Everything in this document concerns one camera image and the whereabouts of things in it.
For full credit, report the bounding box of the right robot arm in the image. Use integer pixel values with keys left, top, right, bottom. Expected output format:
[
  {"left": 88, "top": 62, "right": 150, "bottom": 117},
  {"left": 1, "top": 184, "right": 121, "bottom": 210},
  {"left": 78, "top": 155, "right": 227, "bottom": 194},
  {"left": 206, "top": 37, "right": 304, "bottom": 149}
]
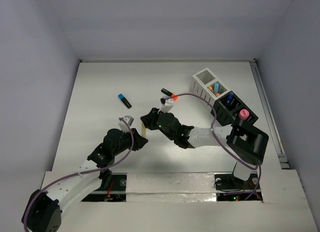
[{"left": 140, "top": 108, "right": 269, "bottom": 188}]

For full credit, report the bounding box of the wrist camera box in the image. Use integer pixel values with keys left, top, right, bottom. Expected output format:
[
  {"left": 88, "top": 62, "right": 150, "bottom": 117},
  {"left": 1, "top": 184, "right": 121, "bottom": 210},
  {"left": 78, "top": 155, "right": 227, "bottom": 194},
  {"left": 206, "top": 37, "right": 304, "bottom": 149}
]
[
  {"left": 118, "top": 115, "right": 134, "bottom": 133},
  {"left": 158, "top": 97, "right": 174, "bottom": 114}
]

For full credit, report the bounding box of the black highlighter blue cap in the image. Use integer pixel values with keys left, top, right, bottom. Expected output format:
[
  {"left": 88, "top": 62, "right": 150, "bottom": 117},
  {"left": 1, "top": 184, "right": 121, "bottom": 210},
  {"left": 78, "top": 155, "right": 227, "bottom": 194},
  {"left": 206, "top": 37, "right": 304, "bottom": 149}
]
[{"left": 118, "top": 93, "right": 132, "bottom": 109}]

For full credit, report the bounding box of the yellow marker pen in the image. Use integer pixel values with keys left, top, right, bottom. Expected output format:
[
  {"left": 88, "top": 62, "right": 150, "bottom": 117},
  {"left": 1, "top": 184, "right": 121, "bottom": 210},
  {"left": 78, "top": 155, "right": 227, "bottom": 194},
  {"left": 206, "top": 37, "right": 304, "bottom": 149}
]
[{"left": 141, "top": 122, "right": 147, "bottom": 139}]

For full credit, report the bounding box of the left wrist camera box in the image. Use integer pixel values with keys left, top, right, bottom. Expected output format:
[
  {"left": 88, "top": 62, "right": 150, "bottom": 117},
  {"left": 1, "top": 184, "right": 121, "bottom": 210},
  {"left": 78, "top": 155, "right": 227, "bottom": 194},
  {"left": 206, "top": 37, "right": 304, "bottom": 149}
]
[{"left": 118, "top": 115, "right": 134, "bottom": 133}]

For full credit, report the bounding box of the white slotted organizer box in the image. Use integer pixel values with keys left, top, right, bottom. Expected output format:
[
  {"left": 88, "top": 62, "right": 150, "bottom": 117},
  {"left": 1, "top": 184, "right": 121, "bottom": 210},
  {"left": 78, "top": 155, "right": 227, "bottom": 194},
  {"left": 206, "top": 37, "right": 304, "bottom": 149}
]
[{"left": 189, "top": 68, "right": 231, "bottom": 106}]

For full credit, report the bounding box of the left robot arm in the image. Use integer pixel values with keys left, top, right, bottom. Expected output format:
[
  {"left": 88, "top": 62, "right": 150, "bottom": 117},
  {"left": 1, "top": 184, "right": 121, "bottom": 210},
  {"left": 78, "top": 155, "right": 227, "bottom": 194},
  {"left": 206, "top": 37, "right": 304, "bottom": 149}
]
[{"left": 21, "top": 128, "right": 148, "bottom": 232}]

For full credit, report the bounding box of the black highlighter orange cap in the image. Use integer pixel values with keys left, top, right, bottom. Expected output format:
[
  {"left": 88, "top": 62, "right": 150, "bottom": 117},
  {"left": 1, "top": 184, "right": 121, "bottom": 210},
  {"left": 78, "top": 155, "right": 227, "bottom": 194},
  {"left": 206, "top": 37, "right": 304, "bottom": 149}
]
[{"left": 161, "top": 88, "right": 178, "bottom": 101}]

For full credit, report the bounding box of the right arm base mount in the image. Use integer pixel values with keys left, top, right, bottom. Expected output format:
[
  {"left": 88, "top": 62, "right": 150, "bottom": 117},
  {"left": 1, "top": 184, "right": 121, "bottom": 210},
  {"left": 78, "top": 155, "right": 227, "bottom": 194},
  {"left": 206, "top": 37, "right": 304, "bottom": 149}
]
[{"left": 213, "top": 173, "right": 263, "bottom": 202}]

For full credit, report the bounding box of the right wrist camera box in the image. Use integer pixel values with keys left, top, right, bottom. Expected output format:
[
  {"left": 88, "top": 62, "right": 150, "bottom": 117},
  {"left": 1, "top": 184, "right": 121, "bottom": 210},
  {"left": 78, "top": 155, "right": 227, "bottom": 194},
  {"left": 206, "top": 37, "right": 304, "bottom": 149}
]
[{"left": 158, "top": 97, "right": 174, "bottom": 114}]

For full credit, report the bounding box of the black slotted organizer box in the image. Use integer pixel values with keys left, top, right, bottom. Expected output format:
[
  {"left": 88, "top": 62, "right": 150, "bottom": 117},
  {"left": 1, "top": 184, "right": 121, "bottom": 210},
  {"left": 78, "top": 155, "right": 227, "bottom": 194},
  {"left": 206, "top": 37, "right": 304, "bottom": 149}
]
[{"left": 213, "top": 91, "right": 259, "bottom": 126}]

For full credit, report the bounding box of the pink round cap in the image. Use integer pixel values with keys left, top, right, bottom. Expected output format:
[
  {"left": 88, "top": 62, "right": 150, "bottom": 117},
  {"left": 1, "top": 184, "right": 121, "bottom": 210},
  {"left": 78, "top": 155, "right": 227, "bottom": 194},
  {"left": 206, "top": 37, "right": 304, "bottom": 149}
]
[{"left": 238, "top": 108, "right": 250, "bottom": 120}]

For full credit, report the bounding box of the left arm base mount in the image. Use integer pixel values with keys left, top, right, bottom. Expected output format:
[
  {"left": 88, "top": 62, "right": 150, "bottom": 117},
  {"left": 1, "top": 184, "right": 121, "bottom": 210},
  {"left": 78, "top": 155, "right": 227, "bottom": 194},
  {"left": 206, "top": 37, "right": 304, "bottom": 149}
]
[{"left": 82, "top": 170, "right": 127, "bottom": 203}]

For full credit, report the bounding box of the light blue marker pen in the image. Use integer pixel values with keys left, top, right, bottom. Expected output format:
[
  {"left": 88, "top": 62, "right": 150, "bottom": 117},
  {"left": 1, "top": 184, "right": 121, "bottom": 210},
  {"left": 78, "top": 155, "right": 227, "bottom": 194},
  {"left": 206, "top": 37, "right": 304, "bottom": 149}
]
[{"left": 213, "top": 83, "right": 220, "bottom": 93}]

